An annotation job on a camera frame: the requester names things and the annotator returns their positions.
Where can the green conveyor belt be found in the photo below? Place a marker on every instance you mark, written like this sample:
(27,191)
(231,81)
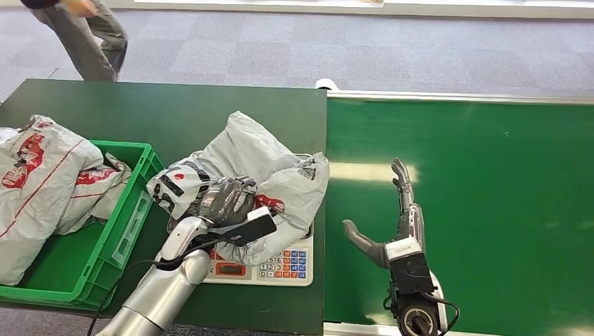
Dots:
(510,148)

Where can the large grey red-striped courier bag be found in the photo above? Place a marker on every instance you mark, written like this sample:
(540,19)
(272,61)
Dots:
(37,199)

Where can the grey courier bag black logo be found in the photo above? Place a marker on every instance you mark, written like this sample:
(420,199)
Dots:
(250,148)

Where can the small grey red-printed courier bag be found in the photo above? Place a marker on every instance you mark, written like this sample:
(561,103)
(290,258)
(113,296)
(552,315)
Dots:
(100,195)

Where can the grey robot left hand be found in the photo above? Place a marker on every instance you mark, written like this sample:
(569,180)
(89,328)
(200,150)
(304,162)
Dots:
(228,201)

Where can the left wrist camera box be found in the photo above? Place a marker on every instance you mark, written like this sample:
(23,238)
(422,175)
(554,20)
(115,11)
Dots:
(255,227)

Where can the person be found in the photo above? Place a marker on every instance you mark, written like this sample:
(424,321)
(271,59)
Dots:
(88,42)

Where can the white conveyor roller end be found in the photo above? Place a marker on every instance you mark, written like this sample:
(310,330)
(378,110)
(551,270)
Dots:
(326,84)

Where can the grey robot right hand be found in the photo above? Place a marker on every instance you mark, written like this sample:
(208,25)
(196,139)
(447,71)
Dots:
(410,222)

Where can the white plastic bag corner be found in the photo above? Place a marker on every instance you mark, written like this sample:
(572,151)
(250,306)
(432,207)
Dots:
(8,134)

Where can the green plastic crate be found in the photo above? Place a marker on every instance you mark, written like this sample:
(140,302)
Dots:
(69,259)

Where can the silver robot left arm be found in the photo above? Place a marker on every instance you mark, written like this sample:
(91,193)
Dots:
(167,287)

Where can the white electronic scale with keypad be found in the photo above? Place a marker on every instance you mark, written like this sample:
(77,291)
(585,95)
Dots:
(287,269)

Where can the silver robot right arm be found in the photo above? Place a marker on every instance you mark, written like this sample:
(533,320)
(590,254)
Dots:
(417,315)

